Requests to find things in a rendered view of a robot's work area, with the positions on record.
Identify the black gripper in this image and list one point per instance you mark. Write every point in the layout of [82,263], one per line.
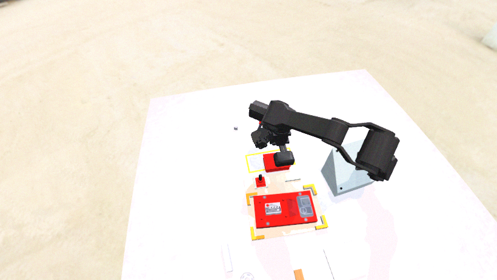
[284,157]

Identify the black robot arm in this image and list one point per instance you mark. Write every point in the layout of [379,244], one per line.
[375,156]

